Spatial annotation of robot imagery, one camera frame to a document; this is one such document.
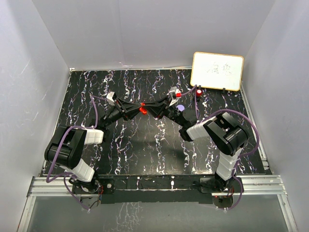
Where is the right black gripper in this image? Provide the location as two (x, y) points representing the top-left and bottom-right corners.
(143, 96), (185, 127)

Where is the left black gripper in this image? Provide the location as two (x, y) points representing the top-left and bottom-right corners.
(104, 98), (143, 128)

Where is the red round disc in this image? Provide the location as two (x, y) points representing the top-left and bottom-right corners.
(139, 107), (147, 115)

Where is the purple earbud charging case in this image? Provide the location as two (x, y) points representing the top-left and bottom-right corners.
(176, 104), (185, 112)

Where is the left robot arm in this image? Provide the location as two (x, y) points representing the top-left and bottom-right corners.
(44, 96), (147, 193)

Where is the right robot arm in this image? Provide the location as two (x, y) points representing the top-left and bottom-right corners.
(140, 96), (249, 192)

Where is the red emergency stop button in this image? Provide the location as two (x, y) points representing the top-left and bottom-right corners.
(195, 89), (203, 101)

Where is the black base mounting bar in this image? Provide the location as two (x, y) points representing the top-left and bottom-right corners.
(98, 174), (214, 204)

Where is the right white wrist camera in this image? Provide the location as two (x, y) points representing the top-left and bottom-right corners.
(169, 87), (182, 106)

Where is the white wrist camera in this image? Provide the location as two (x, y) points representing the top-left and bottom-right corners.
(169, 87), (182, 106)
(106, 91), (117, 106)

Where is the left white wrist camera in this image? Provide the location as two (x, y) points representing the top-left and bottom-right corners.
(106, 91), (117, 106)

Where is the white board with frame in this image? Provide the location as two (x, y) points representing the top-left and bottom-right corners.
(190, 52), (244, 91)

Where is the aluminium frame rail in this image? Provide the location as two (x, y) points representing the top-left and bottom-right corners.
(18, 175), (297, 232)

